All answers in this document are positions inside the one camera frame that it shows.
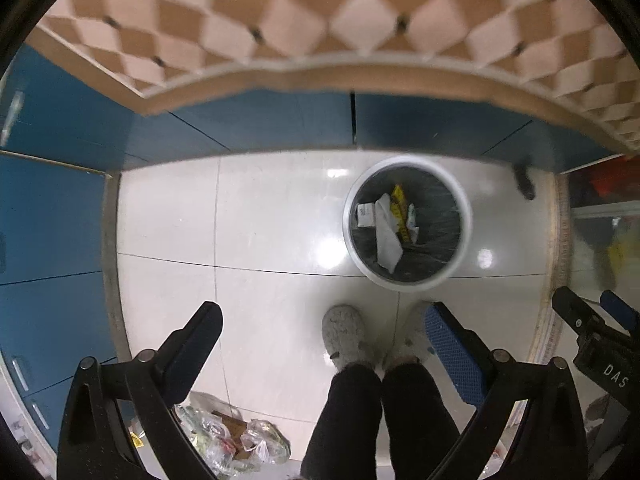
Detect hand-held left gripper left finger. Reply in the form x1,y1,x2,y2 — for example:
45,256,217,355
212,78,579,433
56,301,224,480

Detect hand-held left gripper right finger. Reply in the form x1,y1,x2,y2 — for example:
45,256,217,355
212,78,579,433
424,302,589,480

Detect crumpled white tissue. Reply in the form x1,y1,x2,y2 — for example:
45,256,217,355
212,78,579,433
374,193,405,271

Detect person's right leg black trousers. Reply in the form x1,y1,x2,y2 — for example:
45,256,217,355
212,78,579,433
382,362,461,480

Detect blue kitchen base cabinet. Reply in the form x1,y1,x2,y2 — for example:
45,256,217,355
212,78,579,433
124,89,623,175

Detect blue side cabinet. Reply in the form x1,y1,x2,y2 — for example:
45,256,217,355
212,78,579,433
0,44,138,463

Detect yellow object behind glass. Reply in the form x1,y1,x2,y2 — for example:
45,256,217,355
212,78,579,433
606,219,632,272

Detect long silver cabinet handle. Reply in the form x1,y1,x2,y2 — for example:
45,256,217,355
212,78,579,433
1,91,25,144

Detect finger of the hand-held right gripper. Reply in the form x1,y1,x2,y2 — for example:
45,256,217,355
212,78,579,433
552,286,605,337
599,290,640,335

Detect black cabinet handle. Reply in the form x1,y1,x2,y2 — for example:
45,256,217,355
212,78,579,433
514,158,537,201

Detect person's left grey fuzzy slipper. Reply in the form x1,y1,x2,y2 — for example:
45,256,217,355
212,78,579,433
322,304,374,374

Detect white round trash bin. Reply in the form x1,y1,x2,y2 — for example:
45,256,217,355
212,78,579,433
342,156,472,290

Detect person's left leg black trousers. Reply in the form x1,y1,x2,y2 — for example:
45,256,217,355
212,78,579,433
300,362,384,480

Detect large clear plastic bag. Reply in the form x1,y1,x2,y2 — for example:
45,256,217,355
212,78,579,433
174,392,241,477

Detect person's right grey fuzzy slipper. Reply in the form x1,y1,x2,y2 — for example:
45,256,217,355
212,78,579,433
384,301,434,367

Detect small clear plastic bag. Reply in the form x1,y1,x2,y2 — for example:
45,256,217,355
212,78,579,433
240,418,292,466

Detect yellow wrapper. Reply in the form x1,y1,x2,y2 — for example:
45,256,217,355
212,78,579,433
391,185,420,244

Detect person's leg black trousers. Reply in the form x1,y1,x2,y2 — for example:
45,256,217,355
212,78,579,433
382,362,461,480
300,362,384,480

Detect red object behind glass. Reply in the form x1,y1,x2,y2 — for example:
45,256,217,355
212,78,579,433
589,156,640,202

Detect brown cardboard piece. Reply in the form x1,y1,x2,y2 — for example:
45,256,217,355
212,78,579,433
211,409,252,461

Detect person's grey fuzzy slipper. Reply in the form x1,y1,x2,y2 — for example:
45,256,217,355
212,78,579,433
322,304,374,374
384,301,434,367

